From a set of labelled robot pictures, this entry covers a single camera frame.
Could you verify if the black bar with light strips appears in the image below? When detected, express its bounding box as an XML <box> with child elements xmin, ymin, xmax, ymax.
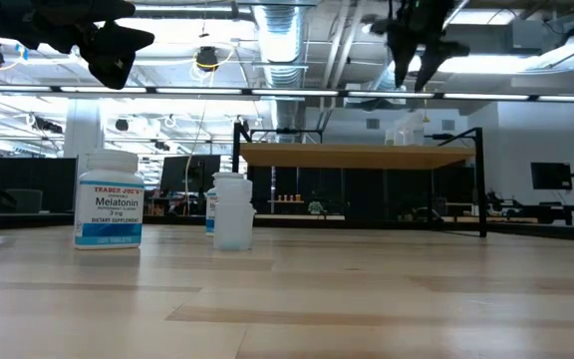
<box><xmin>0</xmin><ymin>83</ymin><xmax>574</xmax><ymax>104</ymax></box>

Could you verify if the wooden shelf with black legs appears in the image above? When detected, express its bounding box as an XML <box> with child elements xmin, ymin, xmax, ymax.
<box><xmin>230</xmin><ymin>119</ymin><xmax>490</xmax><ymax>239</ymax></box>

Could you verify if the dark background monitor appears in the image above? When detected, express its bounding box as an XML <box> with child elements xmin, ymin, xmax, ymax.
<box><xmin>159</xmin><ymin>154</ymin><xmax>222</xmax><ymax>195</ymax></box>

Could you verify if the white melatonin bottle blue label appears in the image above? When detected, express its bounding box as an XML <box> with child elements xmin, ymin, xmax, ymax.
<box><xmin>204</xmin><ymin>172</ymin><xmax>246</xmax><ymax>237</ymax></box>
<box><xmin>73</xmin><ymin>148</ymin><xmax>145</xmax><ymax>250</ymax></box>

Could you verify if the black partition panel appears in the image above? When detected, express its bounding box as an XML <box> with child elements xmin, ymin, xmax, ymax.
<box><xmin>0</xmin><ymin>157</ymin><xmax>78</xmax><ymax>214</ymax></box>

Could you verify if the straight silver ventilation duct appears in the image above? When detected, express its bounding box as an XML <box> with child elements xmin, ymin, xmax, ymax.
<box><xmin>251</xmin><ymin>0</ymin><xmax>311</xmax><ymax>144</ymax></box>

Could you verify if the background desk with black equipment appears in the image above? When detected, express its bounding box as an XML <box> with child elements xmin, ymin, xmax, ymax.
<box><xmin>485</xmin><ymin>191</ymin><xmax>574</xmax><ymax>226</ymax></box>

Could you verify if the diagonal silver spiral duct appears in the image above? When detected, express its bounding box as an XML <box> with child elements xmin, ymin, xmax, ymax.
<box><xmin>366</xmin><ymin>0</ymin><xmax>470</xmax><ymax>94</ymax></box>

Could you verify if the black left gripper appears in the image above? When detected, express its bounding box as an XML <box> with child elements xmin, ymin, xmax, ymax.
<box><xmin>0</xmin><ymin>0</ymin><xmax>156</xmax><ymax>91</ymax></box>

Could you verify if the translucent white plastic bottle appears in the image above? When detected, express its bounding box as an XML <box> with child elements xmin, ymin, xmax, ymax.
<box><xmin>212</xmin><ymin>178</ymin><xmax>257</xmax><ymax>252</ymax></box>

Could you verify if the background shelf with orange bottles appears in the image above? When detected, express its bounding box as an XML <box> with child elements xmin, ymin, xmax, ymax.
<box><xmin>266</xmin><ymin>192</ymin><xmax>306</xmax><ymax>204</ymax></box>

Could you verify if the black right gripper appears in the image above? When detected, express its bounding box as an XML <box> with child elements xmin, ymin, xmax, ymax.
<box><xmin>369</xmin><ymin>0</ymin><xmax>470</xmax><ymax>93</ymax></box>

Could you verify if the white column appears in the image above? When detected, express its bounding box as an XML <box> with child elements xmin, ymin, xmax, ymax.
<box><xmin>63</xmin><ymin>99</ymin><xmax>105</xmax><ymax>213</ymax></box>

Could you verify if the grey chair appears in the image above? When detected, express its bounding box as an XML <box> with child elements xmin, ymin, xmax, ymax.
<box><xmin>5</xmin><ymin>187</ymin><xmax>44</xmax><ymax>214</ymax></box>

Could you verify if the bright ceiling light panel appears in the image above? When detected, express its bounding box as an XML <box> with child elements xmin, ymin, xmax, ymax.
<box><xmin>409</xmin><ymin>52</ymin><xmax>542</xmax><ymax>76</ymax></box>

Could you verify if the dark monitor on arm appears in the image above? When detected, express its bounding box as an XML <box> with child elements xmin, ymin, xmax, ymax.
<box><xmin>530</xmin><ymin>162</ymin><xmax>574</xmax><ymax>191</ymax></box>

